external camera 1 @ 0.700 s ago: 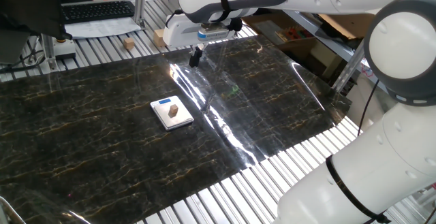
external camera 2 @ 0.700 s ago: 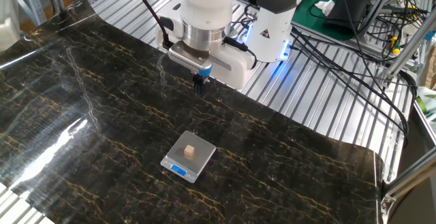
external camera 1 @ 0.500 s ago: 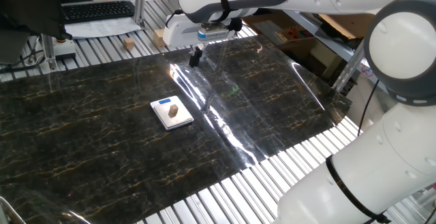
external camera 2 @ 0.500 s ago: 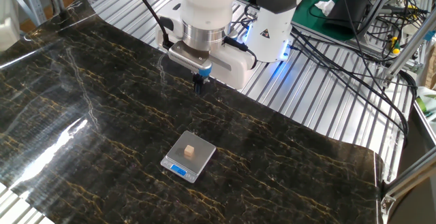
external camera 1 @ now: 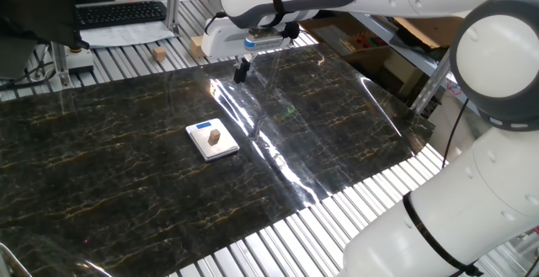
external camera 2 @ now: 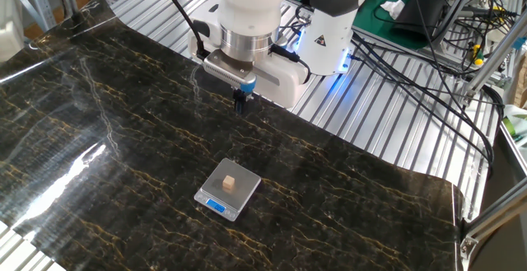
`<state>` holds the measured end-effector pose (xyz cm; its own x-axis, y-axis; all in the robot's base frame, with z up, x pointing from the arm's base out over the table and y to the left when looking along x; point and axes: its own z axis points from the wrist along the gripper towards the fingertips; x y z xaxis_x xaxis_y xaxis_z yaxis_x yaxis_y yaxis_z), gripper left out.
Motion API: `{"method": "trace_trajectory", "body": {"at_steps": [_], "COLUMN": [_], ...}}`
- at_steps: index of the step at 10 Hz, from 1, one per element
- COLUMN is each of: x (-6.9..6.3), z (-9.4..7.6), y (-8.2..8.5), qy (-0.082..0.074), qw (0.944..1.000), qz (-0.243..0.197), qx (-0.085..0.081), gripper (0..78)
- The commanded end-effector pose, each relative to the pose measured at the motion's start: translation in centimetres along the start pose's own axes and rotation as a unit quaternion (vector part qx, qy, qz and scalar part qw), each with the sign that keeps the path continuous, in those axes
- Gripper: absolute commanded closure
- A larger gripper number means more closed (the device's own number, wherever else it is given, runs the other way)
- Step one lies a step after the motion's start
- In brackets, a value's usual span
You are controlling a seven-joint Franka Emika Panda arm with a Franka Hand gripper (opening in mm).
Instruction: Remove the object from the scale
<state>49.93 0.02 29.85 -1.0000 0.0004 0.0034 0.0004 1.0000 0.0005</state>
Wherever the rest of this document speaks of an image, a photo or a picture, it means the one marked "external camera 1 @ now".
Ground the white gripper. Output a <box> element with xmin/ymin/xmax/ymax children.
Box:
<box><xmin>200</xmin><ymin>17</ymin><xmax>253</xmax><ymax>84</ymax></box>

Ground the silver digital scale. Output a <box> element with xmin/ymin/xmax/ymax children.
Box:
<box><xmin>185</xmin><ymin>118</ymin><xmax>240</xmax><ymax>162</ymax></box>

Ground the light wooden block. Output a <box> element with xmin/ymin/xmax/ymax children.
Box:
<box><xmin>189</xmin><ymin>35</ymin><xmax>205</xmax><ymax>58</ymax></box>

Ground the open cardboard box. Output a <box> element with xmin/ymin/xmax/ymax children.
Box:
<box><xmin>299</xmin><ymin>13</ymin><xmax>422</xmax><ymax>97</ymax></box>

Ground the white paper sheet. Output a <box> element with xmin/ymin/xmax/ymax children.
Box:
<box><xmin>79</xmin><ymin>19</ymin><xmax>176</xmax><ymax>50</ymax></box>

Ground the black keyboard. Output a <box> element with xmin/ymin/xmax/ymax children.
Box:
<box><xmin>75</xmin><ymin>0</ymin><xmax>168</xmax><ymax>30</ymax></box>

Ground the aluminium shelf beam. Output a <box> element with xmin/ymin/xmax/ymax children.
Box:
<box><xmin>349</xmin><ymin>11</ymin><xmax>454</xmax><ymax>78</ymax></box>

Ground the white emergency stop box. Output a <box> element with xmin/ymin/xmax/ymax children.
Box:
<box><xmin>65</xmin><ymin>45</ymin><xmax>95</xmax><ymax>75</ymax></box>

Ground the black marble pattern mat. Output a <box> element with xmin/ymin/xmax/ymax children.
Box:
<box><xmin>0</xmin><ymin>43</ymin><xmax>435</xmax><ymax>277</ymax></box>

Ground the brown cardboard box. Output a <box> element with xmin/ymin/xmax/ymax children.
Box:
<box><xmin>393</xmin><ymin>15</ymin><xmax>464</xmax><ymax>50</ymax></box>

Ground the black cloth cover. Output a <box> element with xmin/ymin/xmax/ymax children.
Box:
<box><xmin>0</xmin><ymin>0</ymin><xmax>115</xmax><ymax>51</ymax></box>

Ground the tall aluminium post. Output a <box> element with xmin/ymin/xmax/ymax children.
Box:
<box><xmin>165</xmin><ymin>0</ymin><xmax>183</xmax><ymax>32</ymax></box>

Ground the short aluminium post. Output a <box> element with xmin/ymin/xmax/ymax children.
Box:
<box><xmin>52</xmin><ymin>40</ymin><xmax>71</xmax><ymax>87</ymax></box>

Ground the slanted aluminium post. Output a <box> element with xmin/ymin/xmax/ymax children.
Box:
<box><xmin>410</xmin><ymin>51</ymin><xmax>454</xmax><ymax>116</ymax></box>

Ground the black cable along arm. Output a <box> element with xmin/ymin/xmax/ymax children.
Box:
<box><xmin>440</xmin><ymin>98</ymin><xmax>471</xmax><ymax>169</ymax></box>

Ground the black strap with buckle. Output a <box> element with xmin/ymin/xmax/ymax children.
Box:
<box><xmin>402</xmin><ymin>191</ymin><xmax>485</xmax><ymax>277</ymax></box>

